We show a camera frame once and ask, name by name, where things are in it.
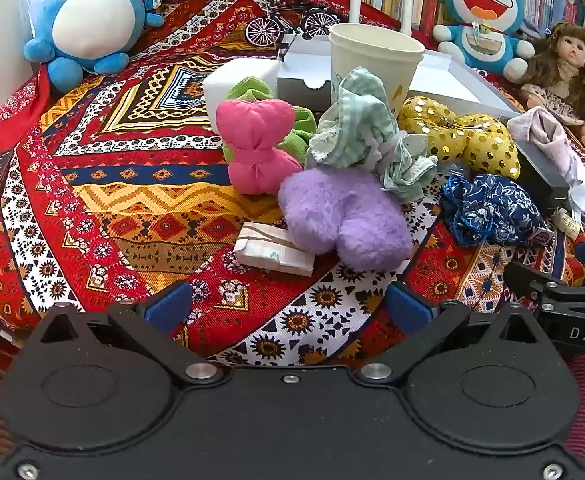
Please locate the white paper cup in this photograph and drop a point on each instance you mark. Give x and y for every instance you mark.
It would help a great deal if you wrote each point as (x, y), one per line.
(372, 60)

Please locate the gold sequin bow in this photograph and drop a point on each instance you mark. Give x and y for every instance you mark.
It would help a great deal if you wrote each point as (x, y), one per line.
(477, 145)

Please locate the miniature bicycle model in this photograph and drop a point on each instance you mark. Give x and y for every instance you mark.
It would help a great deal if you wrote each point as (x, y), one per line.
(260, 31)

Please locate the white shallow box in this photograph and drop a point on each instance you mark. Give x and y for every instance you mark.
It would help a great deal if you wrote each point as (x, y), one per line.
(452, 80)

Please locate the white foam block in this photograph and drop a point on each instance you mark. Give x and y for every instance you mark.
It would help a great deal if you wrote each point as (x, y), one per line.
(237, 75)

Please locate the blue floral pouch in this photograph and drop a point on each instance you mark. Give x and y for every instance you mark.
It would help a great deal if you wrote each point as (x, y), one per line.
(492, 207)

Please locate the black box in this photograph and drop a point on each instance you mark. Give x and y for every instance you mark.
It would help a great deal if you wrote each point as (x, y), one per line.
(542, 175)

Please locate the blue cat plush toy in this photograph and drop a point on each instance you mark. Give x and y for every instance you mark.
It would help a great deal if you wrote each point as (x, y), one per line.
(482, 45)

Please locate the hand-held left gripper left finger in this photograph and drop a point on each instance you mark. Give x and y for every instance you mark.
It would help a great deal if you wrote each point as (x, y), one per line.
(165, 306)

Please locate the round blue plush toy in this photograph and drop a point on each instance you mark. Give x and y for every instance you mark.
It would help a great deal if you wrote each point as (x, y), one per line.
(92, 20)

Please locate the small beige tag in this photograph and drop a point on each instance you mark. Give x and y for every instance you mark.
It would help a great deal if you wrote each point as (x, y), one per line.
(567, 221)

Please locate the pink fabric bow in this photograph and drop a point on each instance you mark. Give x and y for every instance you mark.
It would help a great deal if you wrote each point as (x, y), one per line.
(252, 130)

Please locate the purple fluffy heart plush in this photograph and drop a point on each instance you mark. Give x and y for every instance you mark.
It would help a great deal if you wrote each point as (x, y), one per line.
(342, 215)

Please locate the red patterned blanket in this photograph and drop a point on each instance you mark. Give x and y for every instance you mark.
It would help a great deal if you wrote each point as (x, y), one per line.
(122, 185)

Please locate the paper packet with rubber band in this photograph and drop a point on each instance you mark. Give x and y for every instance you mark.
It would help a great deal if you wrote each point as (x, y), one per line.
(267, 252)

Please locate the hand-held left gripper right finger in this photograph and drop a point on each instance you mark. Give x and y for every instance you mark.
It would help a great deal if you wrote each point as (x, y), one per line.
(408, 306)

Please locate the green cloth scrunchie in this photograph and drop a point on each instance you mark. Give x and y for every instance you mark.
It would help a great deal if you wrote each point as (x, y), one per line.
(247, 90)

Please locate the brown-haired doll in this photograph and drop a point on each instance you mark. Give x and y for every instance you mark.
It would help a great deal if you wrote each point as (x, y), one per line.
(567, 60)

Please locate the pale green floral scrunchie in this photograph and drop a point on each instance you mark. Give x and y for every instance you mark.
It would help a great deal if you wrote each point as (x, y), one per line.
(407, 165)

